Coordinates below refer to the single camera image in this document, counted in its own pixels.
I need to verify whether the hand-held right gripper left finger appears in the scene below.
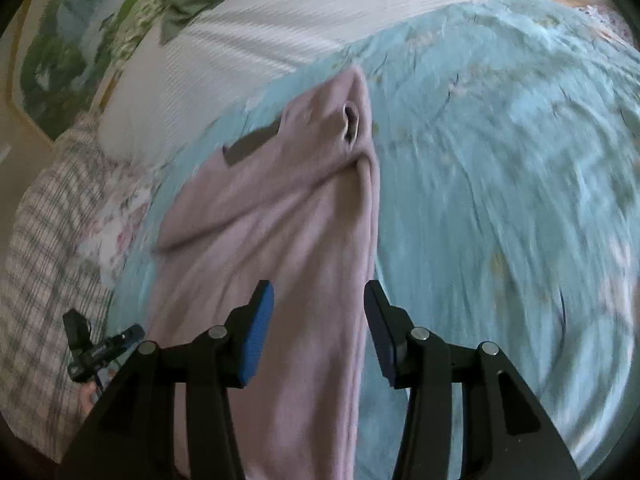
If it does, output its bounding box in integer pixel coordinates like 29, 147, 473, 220
56, 280, 276, 480

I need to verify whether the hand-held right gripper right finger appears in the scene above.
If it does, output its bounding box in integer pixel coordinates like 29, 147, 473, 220
363, 280, 582, 480

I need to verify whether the pink garment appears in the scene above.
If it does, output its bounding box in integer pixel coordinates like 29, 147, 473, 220
146, 64, 381, 480

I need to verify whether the person's left hand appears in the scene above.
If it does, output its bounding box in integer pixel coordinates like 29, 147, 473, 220
80, 369, 117, 418

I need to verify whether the plaid bed sheet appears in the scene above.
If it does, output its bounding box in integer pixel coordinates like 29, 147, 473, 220
0, 112, 151, 461

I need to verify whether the floral pink white cloth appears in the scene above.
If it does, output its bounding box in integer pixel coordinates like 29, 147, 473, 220
77, 160, 166, 273

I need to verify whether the teal floral blanket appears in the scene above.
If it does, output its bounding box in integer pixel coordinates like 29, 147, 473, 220
107, 0, 640, 480

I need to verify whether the white ribbed pillow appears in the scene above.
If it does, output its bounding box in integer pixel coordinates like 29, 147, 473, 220
97, 0, 538, 168

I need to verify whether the green leaf print cloth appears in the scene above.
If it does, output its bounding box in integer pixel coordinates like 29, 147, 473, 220
20, 0, 166, 133

